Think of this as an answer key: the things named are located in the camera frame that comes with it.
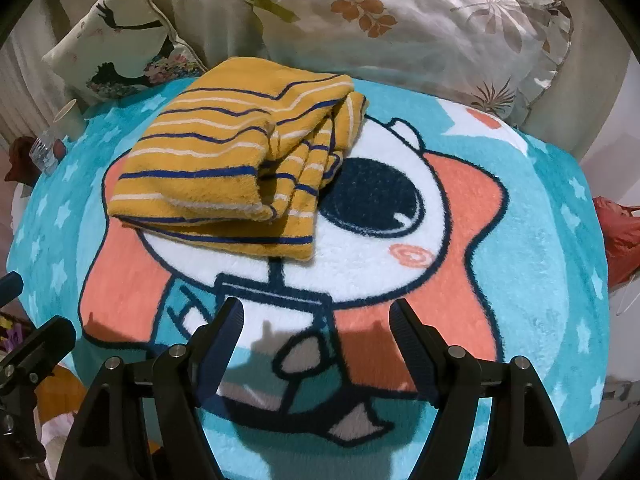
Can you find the red bag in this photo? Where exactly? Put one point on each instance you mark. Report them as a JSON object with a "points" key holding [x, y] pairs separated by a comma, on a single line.
{"points": [[620, 226]]}

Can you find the mustard striped sweater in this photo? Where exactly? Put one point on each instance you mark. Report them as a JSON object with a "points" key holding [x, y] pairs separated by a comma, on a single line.
{"points": [[238, 160]]}

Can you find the beige paper cup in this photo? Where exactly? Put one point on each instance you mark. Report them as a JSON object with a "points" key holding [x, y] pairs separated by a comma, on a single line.
{"points": [[68, 122]]}

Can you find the turquoise star cartoon blanket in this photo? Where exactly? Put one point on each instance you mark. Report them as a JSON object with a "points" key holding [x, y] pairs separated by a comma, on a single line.
{"points": [[490, 235]]}

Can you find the white floral leaf pillow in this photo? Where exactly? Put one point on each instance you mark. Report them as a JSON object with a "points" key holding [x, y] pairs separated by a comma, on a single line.
{"points": [[496, 55]]}

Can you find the cream girl-silhouette pillow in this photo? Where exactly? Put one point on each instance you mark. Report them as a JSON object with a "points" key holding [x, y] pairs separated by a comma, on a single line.
{"points": [[119, 48]]}

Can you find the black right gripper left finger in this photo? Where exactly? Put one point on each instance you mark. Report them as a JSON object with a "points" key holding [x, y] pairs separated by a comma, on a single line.
{"points": [[140, 420]]}

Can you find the clear glass jar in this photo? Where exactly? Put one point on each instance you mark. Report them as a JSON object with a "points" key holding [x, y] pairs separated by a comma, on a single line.
{"points": [[47, 151]]}

